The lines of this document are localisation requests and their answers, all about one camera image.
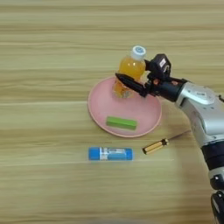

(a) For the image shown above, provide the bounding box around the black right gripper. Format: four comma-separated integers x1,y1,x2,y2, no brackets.
115,59,188,103

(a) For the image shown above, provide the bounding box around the orange juice bottle white cap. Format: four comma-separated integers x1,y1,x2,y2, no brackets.
113,45,147,99

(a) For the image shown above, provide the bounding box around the green rectangular block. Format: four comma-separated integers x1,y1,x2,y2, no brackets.
105,115,138,131

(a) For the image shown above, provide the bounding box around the screwdriver with yellow handle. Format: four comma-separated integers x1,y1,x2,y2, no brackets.
142,130,191,155

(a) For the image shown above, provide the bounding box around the blue glue stick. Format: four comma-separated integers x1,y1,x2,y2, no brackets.
87,146,134,162

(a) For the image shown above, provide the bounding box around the pink round plate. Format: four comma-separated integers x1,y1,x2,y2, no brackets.
87,76,163,138

